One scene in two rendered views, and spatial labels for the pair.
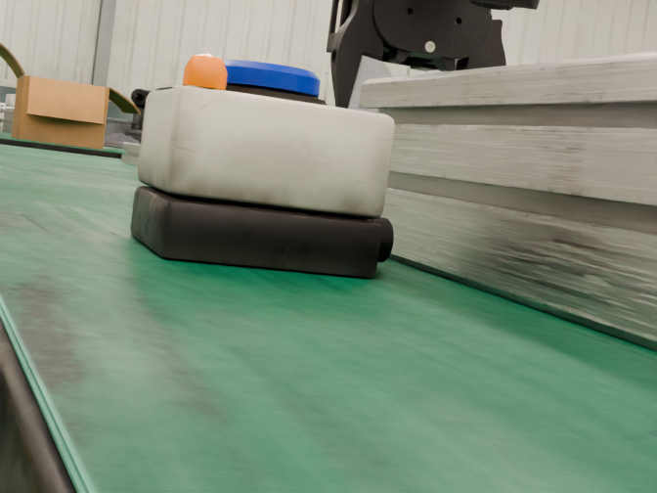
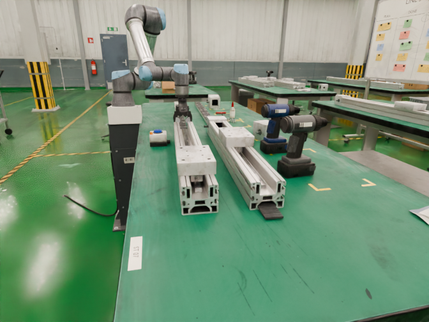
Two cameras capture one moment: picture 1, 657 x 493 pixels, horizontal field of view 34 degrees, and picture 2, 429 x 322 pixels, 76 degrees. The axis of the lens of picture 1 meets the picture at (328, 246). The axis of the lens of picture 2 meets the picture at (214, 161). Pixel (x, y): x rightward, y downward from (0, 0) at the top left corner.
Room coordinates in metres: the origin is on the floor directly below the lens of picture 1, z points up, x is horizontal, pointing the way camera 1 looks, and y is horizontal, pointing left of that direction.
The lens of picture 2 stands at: (-0.83, -0.45, 1.17)
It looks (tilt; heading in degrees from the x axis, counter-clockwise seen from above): 20 degrees down; 9
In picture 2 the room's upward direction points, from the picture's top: 1 degrees clockwise
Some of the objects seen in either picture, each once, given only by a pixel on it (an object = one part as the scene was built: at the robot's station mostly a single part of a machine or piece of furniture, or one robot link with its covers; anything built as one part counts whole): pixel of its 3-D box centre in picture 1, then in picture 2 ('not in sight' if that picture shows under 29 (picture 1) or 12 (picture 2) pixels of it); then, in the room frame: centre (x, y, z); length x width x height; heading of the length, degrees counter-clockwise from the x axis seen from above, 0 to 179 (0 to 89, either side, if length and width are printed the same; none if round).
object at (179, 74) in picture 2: not in sight; (180, 75); (0.63, -0.03, 1.10); 0.09 x 0.08 x 0.11; 46
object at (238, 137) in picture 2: not in sight; (235, 139); (0.25, -0.36, 0.87); 0.16 x 0.11 x 0.07; 19
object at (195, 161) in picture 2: not in sight; (194, 163); (-0.05, -0.26, 0.87); 0.16 x 0.11 x 0.07; 19
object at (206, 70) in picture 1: (205, 70); not in sight; (0.37, 0.05, 0.85); 0.01 x 0.01 x 0.01
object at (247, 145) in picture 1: (277, 178); (159, 138); (0.41, 0.02, 0.81); 0.10 x 0.08 x 0.06; 109
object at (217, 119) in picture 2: not in sight; (214, 126); (0.66, -0.21, 0.83); 0.12 x 0.09 x 0.10; 109
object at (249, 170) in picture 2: not in sight; (234, 151); (0.25, -0.36, 0.82); 0.80 x 0.10 x 0.09; 19
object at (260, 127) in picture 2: not in sight; (263, 131); (0.60, -0.48, 0.83); 0.11 x 0.10 x 0.10; 130
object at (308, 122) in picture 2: not in sight; (305, 145); (0.16, -0.62, 0.89); 0.20 x 0.08 x 0.22; 117
